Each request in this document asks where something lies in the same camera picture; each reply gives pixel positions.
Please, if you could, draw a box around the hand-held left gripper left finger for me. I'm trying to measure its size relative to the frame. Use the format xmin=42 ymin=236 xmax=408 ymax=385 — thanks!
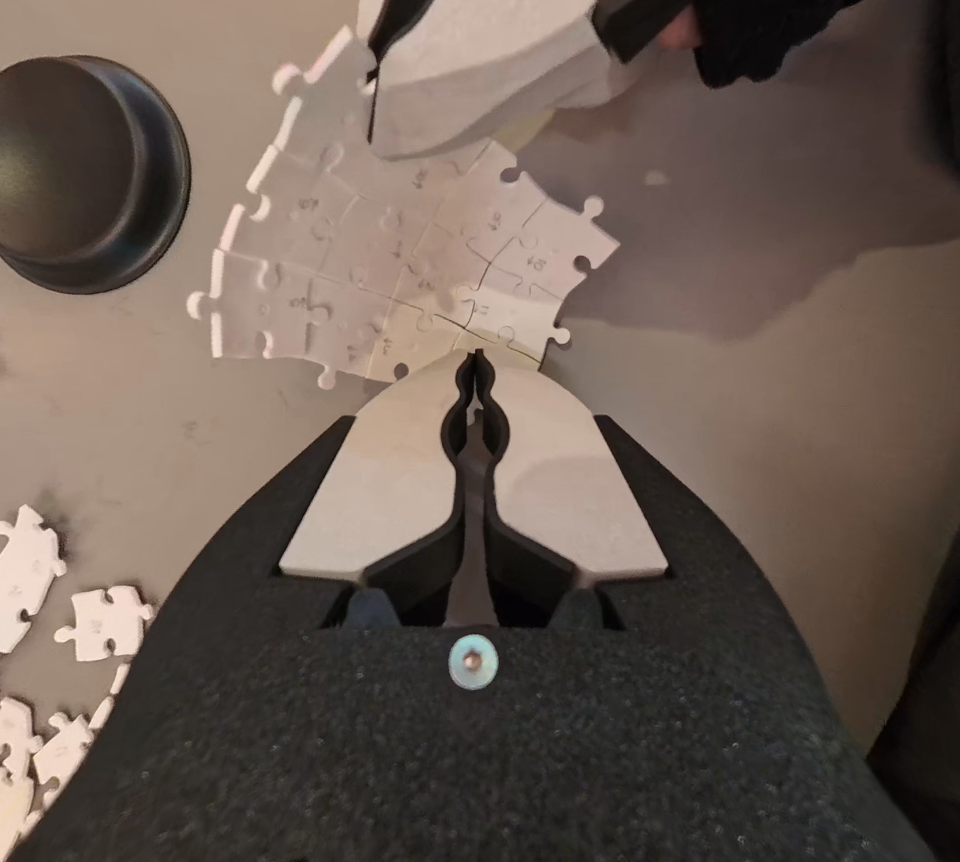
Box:
xmin=278 ymin=350 xmax=481 ymax=627

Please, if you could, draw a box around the spread of white puzzle pieces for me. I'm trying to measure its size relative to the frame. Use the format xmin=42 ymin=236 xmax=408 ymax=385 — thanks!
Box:
xmin=0 ymin=503 xmax=157 ymax=841

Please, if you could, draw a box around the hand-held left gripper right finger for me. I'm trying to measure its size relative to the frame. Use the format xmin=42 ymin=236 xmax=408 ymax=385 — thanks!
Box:
xmin=477 ymin=350 xmax=670 ymax=629

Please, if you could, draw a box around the black round puzzle stand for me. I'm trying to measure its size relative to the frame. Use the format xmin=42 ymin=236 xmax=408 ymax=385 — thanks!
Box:
xmin=0 ymin=55 xmax=193 ymax=295

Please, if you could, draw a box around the curved assembled puzzle section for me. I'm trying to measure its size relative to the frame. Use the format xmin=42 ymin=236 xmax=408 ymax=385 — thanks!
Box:
xmin=186 ymin=24 xmax=622 ymax=392

